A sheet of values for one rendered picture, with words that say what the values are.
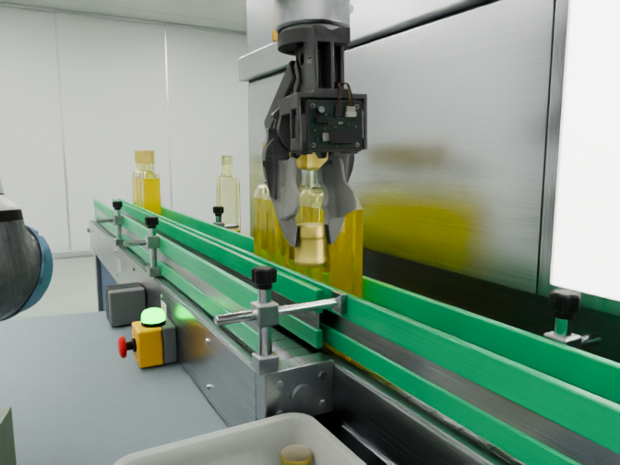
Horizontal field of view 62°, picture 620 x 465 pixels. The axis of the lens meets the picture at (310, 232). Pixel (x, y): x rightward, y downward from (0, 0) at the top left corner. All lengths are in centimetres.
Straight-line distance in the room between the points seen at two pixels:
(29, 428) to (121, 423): 13
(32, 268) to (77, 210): 583
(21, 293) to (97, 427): 24
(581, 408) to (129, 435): 59
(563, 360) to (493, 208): 22
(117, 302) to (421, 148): 79
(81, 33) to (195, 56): 129
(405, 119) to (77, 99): 591
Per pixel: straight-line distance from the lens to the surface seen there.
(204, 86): 688
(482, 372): 50
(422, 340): 55
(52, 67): 659
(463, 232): 72
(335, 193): 56
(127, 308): 128
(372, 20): 92
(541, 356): 55
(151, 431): 83
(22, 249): 72
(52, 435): 86
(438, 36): 77
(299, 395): 66
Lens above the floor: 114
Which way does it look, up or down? 8 degrees down
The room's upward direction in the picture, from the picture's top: straight up
